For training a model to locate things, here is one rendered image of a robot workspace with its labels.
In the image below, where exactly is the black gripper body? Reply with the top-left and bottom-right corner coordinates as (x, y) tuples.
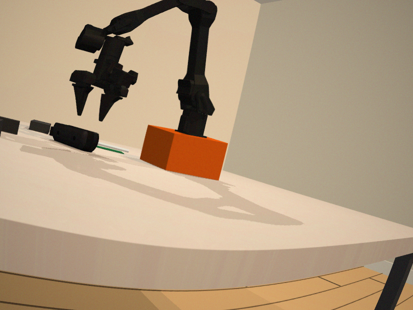
(69, 55), (129, 98)

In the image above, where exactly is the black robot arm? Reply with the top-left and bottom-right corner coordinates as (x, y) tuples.
(75, 0), (218, 138)

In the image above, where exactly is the dark grey switch panel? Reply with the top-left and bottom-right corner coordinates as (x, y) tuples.
(52, 122), (99, 153)

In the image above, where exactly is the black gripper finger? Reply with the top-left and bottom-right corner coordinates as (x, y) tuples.
(98, 94), (123, 122)
(72, 83), (94, 116)

